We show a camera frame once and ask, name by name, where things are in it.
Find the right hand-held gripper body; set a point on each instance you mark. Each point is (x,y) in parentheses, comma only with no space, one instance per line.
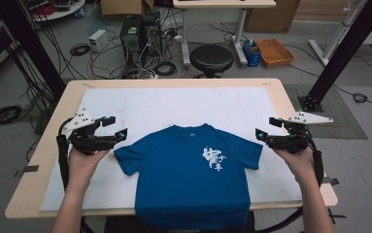
(293,140)

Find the black metal frame post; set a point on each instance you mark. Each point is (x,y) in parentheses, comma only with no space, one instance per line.
(34,48)
(345,51)

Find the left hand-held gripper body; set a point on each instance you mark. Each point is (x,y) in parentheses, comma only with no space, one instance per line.
(82,142)

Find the person's right hand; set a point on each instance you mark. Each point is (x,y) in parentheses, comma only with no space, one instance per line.
(298,165)

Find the black computer tower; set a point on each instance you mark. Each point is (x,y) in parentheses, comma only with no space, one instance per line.
(152,34)
(130,40)

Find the grey floor mat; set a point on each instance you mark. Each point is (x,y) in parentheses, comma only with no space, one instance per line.
(339,110)

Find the black tape strip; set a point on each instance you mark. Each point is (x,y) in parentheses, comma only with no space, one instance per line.
(333,181)
(29,169)

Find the large brown cardboard box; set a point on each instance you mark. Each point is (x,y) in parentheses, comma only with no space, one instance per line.
(271,17)

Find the white table mat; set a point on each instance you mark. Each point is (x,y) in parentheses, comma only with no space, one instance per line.
(161,103)

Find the blue box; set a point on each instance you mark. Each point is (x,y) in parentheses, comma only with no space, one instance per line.
(252,55)

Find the blue t-shirt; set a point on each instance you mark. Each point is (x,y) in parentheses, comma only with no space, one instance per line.
(190,181)

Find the white power supply box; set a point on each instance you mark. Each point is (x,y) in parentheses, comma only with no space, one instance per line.
(98,40)

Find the round white table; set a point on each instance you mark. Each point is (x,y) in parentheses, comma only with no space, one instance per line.
(67,11)

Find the white-legged wooden desk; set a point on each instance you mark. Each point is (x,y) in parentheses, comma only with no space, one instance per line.
(222,3)

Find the black tape cross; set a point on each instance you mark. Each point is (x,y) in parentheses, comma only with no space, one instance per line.
(334,216)

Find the orange shallow tray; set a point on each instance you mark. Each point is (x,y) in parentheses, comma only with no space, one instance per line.
(274,53)

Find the black round stool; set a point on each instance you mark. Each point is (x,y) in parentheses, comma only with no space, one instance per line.
(211,58)

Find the person's left hand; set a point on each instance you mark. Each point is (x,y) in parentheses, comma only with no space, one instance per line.
(84,168)

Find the white metal stand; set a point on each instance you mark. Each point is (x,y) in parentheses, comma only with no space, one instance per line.
(335,35)

